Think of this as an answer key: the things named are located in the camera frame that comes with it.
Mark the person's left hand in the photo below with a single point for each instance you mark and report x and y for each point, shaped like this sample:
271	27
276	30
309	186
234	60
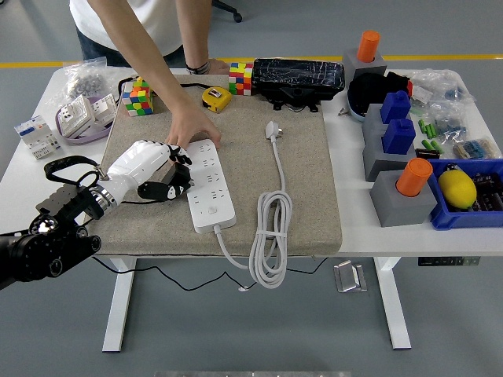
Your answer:
218	66

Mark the person's right hand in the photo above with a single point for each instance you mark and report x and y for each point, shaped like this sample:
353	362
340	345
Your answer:
192	125

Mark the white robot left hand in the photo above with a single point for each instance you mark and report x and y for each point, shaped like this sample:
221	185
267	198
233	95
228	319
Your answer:
135	165

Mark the black plug adapter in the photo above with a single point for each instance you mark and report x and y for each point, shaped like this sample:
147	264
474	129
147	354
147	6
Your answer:
178	174

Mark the white power strip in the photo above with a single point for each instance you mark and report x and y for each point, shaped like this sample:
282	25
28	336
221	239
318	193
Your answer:
212	204

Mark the person's right forearm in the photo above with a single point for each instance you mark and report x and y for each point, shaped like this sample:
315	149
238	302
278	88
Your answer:
145	51

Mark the person's left forearm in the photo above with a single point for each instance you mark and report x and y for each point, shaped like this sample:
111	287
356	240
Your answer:
194	35

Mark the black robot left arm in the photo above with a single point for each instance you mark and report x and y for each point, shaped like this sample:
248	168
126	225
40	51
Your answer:
39	251

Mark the colourful puzzle cube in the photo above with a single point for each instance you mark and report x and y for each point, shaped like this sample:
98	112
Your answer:
240	78
136	103

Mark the black office chair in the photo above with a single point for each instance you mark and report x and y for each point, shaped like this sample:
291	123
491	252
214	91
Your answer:
237	17

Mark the purple basket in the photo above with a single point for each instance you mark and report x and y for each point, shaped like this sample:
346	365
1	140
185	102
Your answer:
84	140

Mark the person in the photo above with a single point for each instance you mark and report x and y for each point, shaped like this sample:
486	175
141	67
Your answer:
165	23

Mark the black wrapped device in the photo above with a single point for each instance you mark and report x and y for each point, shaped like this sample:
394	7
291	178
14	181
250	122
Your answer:
294	76

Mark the clear bag of screws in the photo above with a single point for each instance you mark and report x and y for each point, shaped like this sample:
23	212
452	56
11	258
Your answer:
84	80

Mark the white circuit breaker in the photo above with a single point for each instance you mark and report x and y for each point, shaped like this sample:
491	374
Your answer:
35	137

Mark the grey-brown mat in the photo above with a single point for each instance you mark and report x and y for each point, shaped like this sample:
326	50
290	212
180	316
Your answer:
298	176

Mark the grey block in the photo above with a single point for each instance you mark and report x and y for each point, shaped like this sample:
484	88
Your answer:
371	119
349	59
393	208
373	161

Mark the small metal clip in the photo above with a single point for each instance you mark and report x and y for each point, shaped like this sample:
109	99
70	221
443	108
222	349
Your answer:
343	112

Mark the white table leg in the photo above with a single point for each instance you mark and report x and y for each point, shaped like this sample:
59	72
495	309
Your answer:
395	306
120	306

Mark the light blue bowl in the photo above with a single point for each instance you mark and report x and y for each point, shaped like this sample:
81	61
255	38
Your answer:
355	114

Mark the black cloth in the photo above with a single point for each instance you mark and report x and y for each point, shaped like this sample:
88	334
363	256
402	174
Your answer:
365	88

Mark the orange cylinder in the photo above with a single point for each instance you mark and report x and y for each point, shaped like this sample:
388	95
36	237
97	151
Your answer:
412	178
368	45

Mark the blue block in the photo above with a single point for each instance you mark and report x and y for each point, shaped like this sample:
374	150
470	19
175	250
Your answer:
399	137
395	108

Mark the small red object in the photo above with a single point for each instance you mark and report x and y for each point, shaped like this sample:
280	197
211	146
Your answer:
410	88

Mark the green battery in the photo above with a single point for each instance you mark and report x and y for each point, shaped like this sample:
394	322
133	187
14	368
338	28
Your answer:
422	125
427	130
436	146
433	130
426	143

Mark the clear bag of connectors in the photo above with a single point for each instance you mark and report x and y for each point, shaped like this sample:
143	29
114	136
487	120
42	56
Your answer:
440	84

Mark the black electronic module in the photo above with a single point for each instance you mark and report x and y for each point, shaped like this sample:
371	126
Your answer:
426	153

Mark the clear bag blue components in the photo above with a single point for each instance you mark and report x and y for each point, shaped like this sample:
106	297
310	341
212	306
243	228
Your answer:
450	121

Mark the small penguin toy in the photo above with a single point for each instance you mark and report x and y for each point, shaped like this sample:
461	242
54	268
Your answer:
452	169

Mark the clear bag of resistors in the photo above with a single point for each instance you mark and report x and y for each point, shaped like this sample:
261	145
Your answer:
473	149

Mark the yellow lemon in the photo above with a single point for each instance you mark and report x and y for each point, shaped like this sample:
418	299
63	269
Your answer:
457	190

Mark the blue plastic bin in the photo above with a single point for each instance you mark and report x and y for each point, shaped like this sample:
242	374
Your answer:
452	220

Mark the table control panel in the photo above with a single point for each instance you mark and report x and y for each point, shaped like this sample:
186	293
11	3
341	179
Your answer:
448	262

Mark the dark capacitors heap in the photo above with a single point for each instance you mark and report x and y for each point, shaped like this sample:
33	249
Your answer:
489	192

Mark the white switch panel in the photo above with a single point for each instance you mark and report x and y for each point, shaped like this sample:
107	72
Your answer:
104	108

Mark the silver metal bracket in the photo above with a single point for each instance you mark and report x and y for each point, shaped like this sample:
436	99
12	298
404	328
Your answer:
347	277

